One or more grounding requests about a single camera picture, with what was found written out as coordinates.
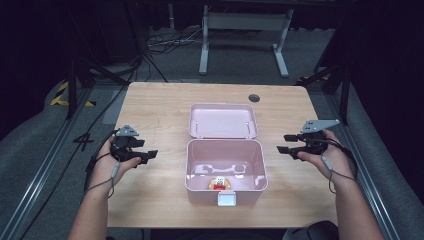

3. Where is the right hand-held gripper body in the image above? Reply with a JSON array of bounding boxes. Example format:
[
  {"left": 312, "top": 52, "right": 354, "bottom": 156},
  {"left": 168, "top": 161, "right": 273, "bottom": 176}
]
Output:
[{"left": 298, "top": 118, "right": 341, "bottom": 158}]

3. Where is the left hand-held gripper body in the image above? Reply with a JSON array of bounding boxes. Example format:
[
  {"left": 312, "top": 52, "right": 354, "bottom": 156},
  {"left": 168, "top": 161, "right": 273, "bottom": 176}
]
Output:
[{"left": 110, "top": 124, "right": 146, "bottom": 165}]

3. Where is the pink lidded storage box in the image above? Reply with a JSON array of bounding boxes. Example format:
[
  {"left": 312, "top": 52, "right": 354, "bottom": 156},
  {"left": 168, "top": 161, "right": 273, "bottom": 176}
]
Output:
[{"left": 184, "top": 102, "right": 270, "bottom": 208}]

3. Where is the small yellow red toy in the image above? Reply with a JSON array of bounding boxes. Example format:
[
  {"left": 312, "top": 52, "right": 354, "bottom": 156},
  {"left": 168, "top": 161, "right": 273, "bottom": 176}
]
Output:
[{"left": 208, "top": 176, "right": 233, "bottom": 191}]

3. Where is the person's left hand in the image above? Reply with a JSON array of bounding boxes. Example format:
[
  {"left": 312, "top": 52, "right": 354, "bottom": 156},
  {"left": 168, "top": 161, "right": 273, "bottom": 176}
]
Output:
[{"left": 89, "top": 134, "right": 142, "bottom": 192}]

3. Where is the person's right hand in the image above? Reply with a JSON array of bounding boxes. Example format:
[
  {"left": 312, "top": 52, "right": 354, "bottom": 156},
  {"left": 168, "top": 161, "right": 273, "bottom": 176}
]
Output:
[{"left": 296, "top": 128, "right": 355, "bottom": 189}]

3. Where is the black tripod stand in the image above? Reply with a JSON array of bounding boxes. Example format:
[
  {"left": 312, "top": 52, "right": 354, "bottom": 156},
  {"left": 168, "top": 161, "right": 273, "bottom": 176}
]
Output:
[
  {"left": 64, "top": 54, "right": 131, "bottom": 121},
  {"left": 295, "top": 61, "right": 352, "bottom": 127}
]

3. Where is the yellow black floor tape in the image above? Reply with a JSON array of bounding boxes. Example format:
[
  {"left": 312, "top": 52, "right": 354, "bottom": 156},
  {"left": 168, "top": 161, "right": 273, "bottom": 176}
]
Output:
[{"left": 49, "top": 81, "right": 97, "bottom": 108}]

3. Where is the dark chair seat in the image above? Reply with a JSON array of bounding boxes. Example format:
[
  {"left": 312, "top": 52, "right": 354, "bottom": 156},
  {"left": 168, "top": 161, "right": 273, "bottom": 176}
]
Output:
[{"left": 282, "top": 220, "right": 340, "bottom": 240}]

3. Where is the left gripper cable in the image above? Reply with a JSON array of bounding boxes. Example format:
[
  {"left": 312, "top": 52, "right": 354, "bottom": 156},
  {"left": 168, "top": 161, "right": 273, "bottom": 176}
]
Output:
[{"left": 83, "top": 129, "right": 122, "bottom": 200}]

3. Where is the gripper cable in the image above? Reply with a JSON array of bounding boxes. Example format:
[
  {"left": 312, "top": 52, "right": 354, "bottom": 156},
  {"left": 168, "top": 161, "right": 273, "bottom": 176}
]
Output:
[
  {"left": 311, "top": 137, "right": 360, "bottom": 195},
  {"left": 83, "top": 129, "right": 122, "bottom": 200}
]

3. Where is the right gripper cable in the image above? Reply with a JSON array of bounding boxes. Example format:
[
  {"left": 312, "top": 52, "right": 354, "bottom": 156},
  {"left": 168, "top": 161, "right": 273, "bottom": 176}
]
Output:
[{"left": 311, "top": 137, "right": 360, "bottom": 195}]

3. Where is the long black floor cable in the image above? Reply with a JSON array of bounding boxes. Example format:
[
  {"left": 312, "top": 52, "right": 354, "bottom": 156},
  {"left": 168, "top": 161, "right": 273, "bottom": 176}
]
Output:
[{"left": 18, "top": 56, "right": 143, "bottom": 240}]

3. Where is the aluminium floor rail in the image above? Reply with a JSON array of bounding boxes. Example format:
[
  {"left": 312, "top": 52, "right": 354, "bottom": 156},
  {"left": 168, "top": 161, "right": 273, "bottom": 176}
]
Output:
[
  {"left": 0, "top": 87, "right": 95, "bottom": 240},
  {"left": 325, "top": 93, "right": 406, "bottom": 240}
]

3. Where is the bundle of floor cables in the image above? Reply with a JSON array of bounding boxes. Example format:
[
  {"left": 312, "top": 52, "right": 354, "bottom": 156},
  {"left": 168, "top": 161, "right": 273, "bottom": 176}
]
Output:
[{"left": 145, "top": 26, "right": 205, "bottom": 57}]

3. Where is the grey metal table frame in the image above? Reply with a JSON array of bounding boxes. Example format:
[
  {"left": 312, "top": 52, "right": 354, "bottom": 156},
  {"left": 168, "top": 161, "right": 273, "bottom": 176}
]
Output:
[{"left": 198, "top": 4, "right": 295, "bottom": 79}]

